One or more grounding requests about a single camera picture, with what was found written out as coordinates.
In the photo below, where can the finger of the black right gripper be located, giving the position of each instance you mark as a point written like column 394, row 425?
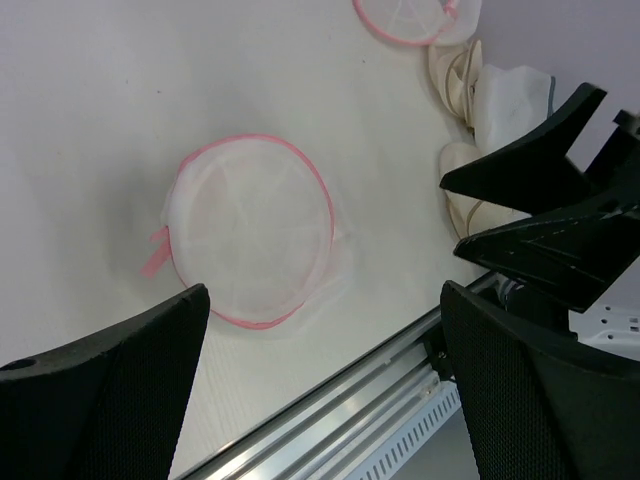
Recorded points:
column 572, row 255
column 533, row 174

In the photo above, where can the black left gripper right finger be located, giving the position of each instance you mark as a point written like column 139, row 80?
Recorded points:
column 539, row 404

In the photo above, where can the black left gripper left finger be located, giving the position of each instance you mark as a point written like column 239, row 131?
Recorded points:
column 110, row 405

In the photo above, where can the pink rimmed mesh laundry bag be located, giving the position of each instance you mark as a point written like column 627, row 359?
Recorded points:
column 251, row 218

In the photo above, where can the beige bra cup upper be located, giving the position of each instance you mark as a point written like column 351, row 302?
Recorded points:
column 454, row 71

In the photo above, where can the pink mesh laundry bag open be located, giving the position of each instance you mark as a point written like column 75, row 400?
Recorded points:
column 465, row 17

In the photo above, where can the pink mesh laundry bag flat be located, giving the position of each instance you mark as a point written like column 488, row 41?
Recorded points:
column 408, row 22

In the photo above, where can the white slotted cable duct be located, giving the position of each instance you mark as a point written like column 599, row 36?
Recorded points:
column 406, row 440

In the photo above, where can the aluminium front rail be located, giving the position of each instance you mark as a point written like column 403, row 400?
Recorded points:
column 311, row 403

